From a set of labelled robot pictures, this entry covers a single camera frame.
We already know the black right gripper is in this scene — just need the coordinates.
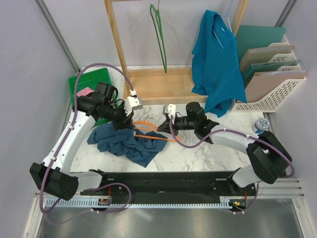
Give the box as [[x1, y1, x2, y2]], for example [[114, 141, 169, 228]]
[[157, 115, 197, 137]]

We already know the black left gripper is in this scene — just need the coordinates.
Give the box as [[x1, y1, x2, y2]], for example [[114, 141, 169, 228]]
[[100, 101, 134, 131]]

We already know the orange plastic hanger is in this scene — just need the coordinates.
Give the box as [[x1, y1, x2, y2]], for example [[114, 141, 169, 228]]
[[133, 120, 176, 142]]

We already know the dark blue t-shirt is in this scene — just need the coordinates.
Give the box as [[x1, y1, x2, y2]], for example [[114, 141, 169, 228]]
[[87, 123, 167, 168]]

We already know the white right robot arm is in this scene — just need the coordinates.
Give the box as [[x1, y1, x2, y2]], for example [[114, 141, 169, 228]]
[[158, 102, 295, 195]]

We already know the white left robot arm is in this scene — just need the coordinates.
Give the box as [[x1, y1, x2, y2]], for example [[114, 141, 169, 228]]
[[30, 82, 142, 201]]

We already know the teal t-shirt on rack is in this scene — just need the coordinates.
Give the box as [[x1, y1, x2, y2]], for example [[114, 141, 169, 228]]
[[192, 10, 247, 117]]

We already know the green plastic hanger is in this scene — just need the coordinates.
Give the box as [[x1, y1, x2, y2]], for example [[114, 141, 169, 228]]
[[150, 1, 167, 74]]

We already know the pink cloth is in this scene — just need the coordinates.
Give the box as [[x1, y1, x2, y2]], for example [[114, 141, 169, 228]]
[[76, 87, 94, 97]]

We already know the wooden clothes rack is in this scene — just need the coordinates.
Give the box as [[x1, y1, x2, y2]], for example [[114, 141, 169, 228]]
[[104, 0, 249, 106]]

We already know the round blue patterned tin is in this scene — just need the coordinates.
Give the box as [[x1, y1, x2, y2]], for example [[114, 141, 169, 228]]
[[252, 118, 270, 134]]

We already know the pink folder front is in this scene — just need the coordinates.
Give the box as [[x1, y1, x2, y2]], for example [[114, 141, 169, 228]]
[[245, 70, 308, 103]]

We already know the beige folder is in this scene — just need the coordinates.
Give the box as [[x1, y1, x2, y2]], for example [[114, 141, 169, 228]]
[[239, 45, 295, 74]]

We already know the teal folder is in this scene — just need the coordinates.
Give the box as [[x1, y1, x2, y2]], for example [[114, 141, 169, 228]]
[[236, 25, 286, 60]]

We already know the white perforated file organizer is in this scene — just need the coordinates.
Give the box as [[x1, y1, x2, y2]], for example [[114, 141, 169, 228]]
[[230, 43, 306, 113]]

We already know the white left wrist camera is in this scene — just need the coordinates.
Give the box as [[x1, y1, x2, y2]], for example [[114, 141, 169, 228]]
[[124, 96, 143, 116]]

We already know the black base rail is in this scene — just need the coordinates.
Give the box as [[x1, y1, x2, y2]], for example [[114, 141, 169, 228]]
[[80, 171, 256, 203]]

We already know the white slotted cable duct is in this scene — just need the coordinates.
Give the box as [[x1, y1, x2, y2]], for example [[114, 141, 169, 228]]
[[56, 196, 246, 209]]

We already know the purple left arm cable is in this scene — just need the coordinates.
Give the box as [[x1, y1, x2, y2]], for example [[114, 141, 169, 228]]
[[39, 63, 138, 225]]

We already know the light blue wire hanger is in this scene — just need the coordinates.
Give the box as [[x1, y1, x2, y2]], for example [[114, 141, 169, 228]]
[[211, 0, 236, 48]]

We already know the aluminium frame post left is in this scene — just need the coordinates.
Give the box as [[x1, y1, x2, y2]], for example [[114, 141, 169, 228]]
[[34, 0, 81, 74]]

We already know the aluminium frame post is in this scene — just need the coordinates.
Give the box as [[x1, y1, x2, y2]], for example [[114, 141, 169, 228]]
[[34, 0, 81, 74], [274, 0, 298, 27]]

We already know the aluminium frame post right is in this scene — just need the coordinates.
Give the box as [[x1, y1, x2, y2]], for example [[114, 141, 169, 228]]
[[274, 0, 298, 27]]

